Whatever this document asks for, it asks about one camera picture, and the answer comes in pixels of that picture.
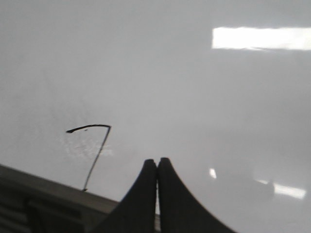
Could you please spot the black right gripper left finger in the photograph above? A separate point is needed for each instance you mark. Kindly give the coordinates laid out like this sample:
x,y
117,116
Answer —
x,y
136,212

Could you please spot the white whiteboard with metal frame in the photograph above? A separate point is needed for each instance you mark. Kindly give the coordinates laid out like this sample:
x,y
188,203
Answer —
x,y
89,89

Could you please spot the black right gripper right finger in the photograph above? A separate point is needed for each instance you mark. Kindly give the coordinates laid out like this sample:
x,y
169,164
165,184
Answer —
x,y
180,211

